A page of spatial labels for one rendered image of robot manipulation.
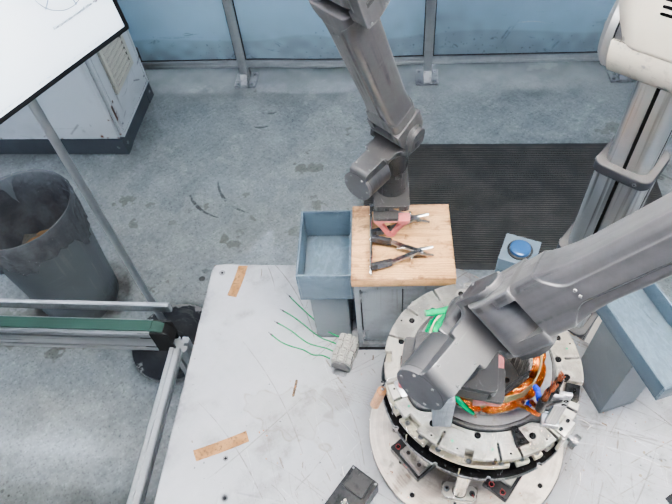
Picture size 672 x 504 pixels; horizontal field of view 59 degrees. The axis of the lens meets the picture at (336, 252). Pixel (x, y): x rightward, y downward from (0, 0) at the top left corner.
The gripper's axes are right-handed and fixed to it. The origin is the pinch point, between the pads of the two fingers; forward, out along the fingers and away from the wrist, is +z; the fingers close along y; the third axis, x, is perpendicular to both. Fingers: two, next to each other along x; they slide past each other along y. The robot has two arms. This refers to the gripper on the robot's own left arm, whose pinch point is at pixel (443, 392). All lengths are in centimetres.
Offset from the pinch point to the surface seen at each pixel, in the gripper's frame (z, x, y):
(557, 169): 114, 176, 57
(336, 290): 24.3, 29.4, -19.7
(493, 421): 13.3, 3.3, 9.5
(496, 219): 117, 142, 31
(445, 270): 17.2, 33.4, 0.5
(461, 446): 14.6, -1.0, 5.2
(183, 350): 63, 29, -59
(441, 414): 10.1, 1.4, 1.2
